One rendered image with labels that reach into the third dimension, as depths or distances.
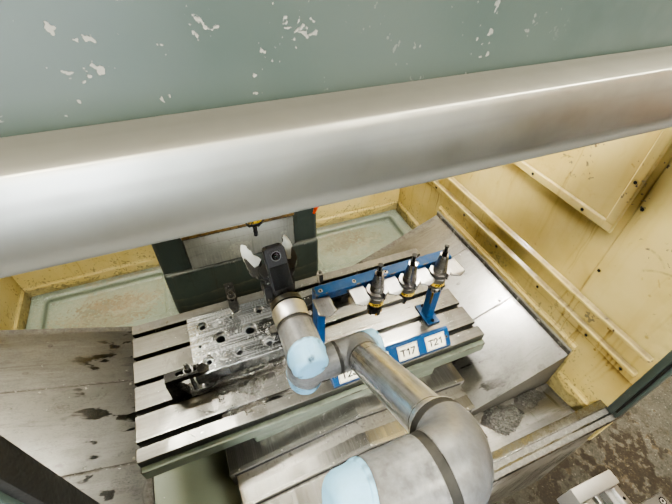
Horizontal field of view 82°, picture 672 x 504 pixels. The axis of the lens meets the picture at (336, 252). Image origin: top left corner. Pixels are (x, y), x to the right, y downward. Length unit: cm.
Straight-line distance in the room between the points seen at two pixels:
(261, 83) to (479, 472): 49
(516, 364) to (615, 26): 149
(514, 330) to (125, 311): 176
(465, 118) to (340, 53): 6
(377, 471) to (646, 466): 229
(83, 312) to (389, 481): 190
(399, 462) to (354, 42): 45
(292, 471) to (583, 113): 133
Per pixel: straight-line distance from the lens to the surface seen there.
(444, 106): 17
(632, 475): 266
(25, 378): 183
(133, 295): 220
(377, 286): 113
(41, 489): 42
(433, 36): 19
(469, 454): 55
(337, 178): 16
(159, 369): 148
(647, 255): 140
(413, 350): 140
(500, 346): 171
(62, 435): 170
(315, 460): 143
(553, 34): 24
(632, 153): 135
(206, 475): 159
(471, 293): 182
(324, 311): 111
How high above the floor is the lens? 210
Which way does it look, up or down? 44 degrees down
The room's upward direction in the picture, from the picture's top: 2 degrees clockwise
